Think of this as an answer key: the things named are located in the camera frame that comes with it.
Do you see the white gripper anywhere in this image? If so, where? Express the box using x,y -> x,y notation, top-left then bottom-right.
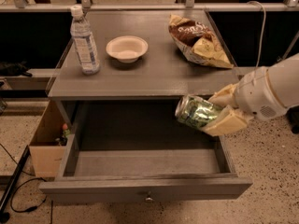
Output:
201,66 -> 287,136

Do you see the green soda can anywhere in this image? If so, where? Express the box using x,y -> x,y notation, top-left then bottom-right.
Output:
175,95 -> 222,130

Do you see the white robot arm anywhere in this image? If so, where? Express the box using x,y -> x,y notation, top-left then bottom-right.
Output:
202,54 -> 299,136

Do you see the grey cabinet with top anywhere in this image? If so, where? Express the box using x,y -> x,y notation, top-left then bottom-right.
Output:
45,8 -> 247,133

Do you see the open grey top drawer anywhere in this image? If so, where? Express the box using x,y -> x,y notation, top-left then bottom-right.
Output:
40,100 -> 252,203

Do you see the metal drawer knob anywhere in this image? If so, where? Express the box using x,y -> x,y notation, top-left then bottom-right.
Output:
145,191 -> 154,203

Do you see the brown yellow chip bag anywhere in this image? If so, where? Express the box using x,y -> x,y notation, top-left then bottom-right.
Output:
168,15 -> 234,69

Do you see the white paper bowl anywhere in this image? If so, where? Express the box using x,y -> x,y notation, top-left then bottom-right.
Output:
106,35 -> 149,63

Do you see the green bottle in box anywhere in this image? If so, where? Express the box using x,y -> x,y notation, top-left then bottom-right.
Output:
56,123 -> 70,146

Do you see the clear plastic water bottle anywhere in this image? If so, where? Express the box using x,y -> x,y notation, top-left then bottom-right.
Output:
70,5 -> 100,75

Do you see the cardboard box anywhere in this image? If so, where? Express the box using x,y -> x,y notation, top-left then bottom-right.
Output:
29,102 -> 65,177

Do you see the black object on ledge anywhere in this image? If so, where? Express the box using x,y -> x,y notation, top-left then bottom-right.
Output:
0,62 -> 32,77

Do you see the black bar on floor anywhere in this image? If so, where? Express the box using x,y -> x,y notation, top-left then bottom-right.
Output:
0,147 -> 29,224

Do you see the white cable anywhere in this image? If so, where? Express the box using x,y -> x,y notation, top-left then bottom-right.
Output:
248,0 -> 267,70

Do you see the black floor cable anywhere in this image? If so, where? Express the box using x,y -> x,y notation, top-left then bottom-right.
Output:
0,143 -> 49,214

